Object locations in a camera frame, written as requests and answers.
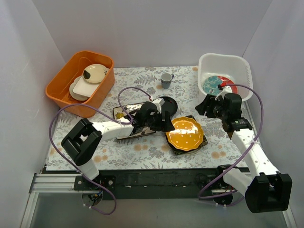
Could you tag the beige round plate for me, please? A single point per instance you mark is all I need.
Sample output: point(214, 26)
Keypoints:
point(95, 73)

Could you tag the aluminium frame rail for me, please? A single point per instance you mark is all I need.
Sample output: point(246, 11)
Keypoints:
point(53, 183)

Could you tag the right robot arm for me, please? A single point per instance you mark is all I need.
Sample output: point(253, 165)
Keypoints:
point(266, 189)

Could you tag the grey ceramic cup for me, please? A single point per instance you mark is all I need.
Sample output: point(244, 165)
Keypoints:
point(166, 80)

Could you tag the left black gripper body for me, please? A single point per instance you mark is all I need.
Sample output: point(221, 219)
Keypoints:
point(163, 118)

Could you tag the cream round plate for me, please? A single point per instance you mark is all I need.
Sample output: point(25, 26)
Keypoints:
point(76, 96)

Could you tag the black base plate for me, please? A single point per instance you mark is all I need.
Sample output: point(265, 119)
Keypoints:
point(156, 183)

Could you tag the white square plate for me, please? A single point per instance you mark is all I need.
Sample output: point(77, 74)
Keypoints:
point(84, 88)

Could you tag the black square floral plate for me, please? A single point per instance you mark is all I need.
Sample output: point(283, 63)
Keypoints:
point(204, 143)

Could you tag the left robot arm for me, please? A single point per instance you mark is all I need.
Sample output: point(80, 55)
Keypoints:
point(82, 141)

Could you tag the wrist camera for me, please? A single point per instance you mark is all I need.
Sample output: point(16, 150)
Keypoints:
point(224, 89)
point(158, 103)

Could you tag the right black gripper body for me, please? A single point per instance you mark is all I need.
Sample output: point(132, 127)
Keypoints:
point(208, 107)

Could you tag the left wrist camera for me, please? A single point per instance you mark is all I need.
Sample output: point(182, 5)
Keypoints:
point(158, 103)

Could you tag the white plastic bin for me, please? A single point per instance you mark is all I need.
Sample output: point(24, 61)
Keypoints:
point(236, 69)

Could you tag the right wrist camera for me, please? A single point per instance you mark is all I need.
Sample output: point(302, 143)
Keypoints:
point(224, 89)

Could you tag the cream rectangular floral plate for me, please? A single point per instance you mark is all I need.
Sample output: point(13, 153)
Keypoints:
point(131, 109)

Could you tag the black round plate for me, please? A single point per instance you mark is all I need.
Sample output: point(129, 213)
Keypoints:
point(169, 105)

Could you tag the orange plastic bin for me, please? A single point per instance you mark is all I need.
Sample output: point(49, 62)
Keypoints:
point(58, 88)

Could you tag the yellow dotted scalloped plate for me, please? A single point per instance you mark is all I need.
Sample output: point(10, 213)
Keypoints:
point(185, 135)

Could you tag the red and teal floral plate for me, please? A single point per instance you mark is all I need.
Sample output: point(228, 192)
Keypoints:
point(210, 85)

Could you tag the floral table mat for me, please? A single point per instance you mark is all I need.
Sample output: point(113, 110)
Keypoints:
point(135, 85)

